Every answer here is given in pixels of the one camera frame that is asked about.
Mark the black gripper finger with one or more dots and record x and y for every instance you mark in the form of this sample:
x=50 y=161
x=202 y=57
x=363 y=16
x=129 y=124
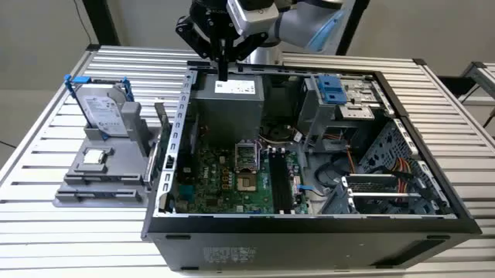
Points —
x=247 y=47
x=197 y=43

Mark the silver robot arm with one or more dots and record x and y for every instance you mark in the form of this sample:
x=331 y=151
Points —
x=298 y=26

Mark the black RAM slot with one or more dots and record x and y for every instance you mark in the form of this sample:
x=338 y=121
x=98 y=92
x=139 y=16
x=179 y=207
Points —
x=289 y=181
x=277 y=181

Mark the grey power supply unit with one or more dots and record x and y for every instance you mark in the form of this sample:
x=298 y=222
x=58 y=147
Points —
x=229 y=116

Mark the blue drive latch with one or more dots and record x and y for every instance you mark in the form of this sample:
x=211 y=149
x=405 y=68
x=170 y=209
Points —
x=330 y=89

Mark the round black fan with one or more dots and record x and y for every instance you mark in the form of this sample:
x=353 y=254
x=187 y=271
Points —
x=281 y=133

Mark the graphics card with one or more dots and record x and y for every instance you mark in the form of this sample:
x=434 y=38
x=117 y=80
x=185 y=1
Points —
x=166 y=136

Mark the hard disk in blue carrier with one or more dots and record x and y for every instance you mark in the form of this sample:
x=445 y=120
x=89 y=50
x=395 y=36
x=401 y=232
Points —
x=102 y=113

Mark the grey parts rack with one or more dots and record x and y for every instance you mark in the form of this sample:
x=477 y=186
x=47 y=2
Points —
x=117 y=162

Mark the CPU socket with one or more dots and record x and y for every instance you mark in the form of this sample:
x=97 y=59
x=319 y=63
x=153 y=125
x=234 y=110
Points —
x=246 y=182

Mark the silver CPU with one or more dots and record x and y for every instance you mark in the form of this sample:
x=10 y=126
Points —
x=93 y=157

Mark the green motherboard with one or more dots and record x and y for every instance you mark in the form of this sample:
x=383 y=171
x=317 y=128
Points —
x=247 y=199

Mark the metal disk bay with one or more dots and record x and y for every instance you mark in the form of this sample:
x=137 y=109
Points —
x=371 y=181

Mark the neighbouring metal slat table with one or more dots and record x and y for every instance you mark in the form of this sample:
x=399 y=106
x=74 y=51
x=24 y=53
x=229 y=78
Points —
x=481 y=72

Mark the black PC case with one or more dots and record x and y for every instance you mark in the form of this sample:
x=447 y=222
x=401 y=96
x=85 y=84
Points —
x=271 y=249

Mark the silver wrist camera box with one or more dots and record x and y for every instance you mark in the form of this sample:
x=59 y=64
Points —
x=251 y=14

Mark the black frame post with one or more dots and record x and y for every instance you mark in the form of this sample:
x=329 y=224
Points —
x=351 y=29
x=101 y=23

